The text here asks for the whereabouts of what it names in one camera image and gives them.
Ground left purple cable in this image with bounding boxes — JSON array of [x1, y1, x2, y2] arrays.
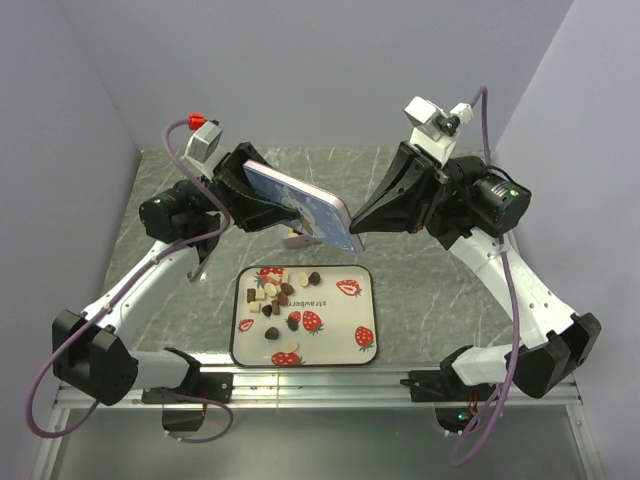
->
[[23, 118, 235, 445]]

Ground white oval chocolate front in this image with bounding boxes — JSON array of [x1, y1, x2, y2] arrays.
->
[[281, 341, 299, 353]]

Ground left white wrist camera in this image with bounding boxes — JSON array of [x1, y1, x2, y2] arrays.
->
[[185, 113, 223, 163]]

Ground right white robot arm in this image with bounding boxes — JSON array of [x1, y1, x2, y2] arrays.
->
[[349, 141, 602, 399]]

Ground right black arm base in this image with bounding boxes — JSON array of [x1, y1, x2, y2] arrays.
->
[[399, 370, 495, 435]]

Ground brown oval chocolate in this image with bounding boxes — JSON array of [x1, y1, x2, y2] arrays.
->
[[277, 292, 289, 306]]

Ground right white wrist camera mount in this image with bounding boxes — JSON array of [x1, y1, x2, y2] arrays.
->
[[404, 96, 474, 165]]

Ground aluminium frame rail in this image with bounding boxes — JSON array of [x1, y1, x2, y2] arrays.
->
[[54, 364, 582, 410]]

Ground silver rectangular tin box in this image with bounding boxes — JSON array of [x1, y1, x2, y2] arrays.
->
[[281, 227, 320, 250]]

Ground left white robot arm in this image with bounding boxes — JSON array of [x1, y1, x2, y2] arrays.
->
[[52, 142, 296, 406]]

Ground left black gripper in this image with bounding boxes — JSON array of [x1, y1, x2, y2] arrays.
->
[[175, 143, 312, 232]]

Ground white oval chocolate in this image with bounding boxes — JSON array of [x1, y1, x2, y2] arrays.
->
[[281, 341, 299, 353], [264, 283, 278, 297]]

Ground white strawberry pattern tray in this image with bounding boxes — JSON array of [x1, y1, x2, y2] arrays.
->
[[229, 265, 379, 368]]

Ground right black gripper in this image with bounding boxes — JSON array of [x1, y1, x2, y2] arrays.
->
[[346, 141, 488, 234]]

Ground white oval chocolate centre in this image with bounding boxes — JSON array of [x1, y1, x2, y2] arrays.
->
[[264, 283, 278, 297]]

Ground brown round chocolate cup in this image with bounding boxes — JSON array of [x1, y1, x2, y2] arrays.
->
[[281, 283, 294, 295]]

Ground metal serving tongs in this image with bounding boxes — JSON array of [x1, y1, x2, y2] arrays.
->
[[187, 252, 211, 283]]

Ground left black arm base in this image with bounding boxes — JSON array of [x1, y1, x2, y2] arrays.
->
[[141, 372, 235, 444]]

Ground dark round chocolate right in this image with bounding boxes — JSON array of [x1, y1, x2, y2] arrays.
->
[[308, 271, 321, 286]]

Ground dark heart chocolate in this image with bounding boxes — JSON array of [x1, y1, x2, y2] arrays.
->
[[264, 327, 281, 341]]

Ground silver tin lid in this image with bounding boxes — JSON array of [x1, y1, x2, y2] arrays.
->
[[243, 160, 364, 255]]

